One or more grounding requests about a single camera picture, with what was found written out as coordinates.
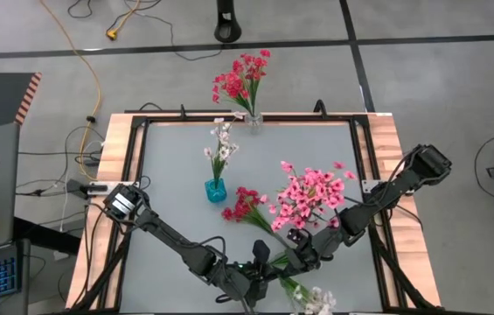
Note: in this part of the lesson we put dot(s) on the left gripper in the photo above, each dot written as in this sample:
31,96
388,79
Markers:
244,284

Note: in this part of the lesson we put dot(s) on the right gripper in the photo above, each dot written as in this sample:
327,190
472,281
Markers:
323,247

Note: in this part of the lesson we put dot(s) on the white artificial flower bunch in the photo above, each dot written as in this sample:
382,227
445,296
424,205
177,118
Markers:
222,151
325,302

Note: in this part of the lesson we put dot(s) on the red artificial flower bunch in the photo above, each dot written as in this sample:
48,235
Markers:
242,207
235,85

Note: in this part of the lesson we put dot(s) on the small clear glass vase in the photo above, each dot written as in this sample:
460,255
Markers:
254,119

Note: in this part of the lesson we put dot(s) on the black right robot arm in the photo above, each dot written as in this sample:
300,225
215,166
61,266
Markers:
386,192

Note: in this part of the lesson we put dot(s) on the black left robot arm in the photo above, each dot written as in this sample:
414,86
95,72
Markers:
176,245

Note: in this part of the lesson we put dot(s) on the blue patterned glass vase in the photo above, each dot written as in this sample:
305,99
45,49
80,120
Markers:
216,192

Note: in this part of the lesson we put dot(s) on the grey power adapter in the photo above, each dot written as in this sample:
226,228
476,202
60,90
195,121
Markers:
76,187

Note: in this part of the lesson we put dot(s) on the black desk base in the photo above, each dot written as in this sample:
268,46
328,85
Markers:
45,236

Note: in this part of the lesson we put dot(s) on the black floor stand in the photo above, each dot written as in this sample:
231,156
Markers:
227,30

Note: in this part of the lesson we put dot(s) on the black metal table frame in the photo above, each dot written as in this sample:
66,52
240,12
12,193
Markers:
159,118

